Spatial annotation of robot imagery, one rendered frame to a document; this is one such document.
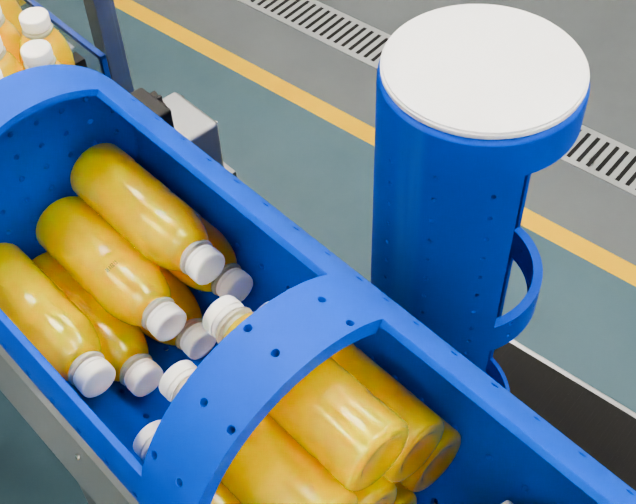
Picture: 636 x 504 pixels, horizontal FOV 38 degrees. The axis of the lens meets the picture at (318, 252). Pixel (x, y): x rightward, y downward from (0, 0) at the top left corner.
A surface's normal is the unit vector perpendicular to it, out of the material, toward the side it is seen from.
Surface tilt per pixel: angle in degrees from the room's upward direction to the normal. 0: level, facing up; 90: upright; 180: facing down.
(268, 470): 19
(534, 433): 36
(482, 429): 77
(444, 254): 90
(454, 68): 0
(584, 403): 0
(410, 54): 0
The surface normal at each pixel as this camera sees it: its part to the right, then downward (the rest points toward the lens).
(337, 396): -0.05, -0.63
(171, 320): 0.69, 0.54
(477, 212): -0.09, 0.76
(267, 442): 0.11, -0.73
